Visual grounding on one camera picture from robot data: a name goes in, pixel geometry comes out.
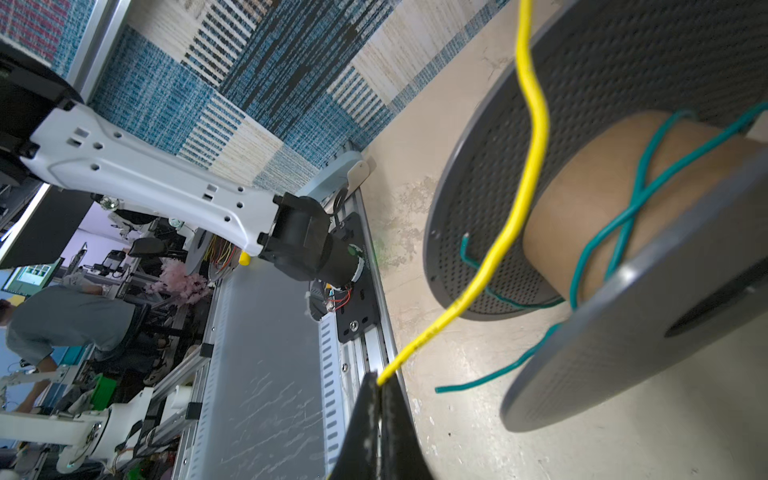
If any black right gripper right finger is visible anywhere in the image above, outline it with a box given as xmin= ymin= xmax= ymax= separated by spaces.
xmin=381 ymin=379 xmax=433 ymax=480

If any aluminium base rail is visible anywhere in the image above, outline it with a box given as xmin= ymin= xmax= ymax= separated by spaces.
xmin=172 ymin=193 xmax=397 ymax=479

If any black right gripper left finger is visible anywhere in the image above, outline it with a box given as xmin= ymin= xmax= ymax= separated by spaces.
xmin=329 ymin=372 xmax=381 ymax=480

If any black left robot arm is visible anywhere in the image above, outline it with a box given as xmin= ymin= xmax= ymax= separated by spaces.
xmin=1 ymin=44 xmax=365 ymax=289

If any yellow cable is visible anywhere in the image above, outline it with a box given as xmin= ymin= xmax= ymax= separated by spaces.
xmin=376 ymin=0 xmax=551 ymax=386

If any green cable end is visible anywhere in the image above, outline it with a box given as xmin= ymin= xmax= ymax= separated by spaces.
xmin=434 ymin=101 xmax=768 ymax=395

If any person in grey shirt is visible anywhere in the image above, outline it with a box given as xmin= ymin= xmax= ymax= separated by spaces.
xmin=0 ymin=281 xmax=139 ymax=415

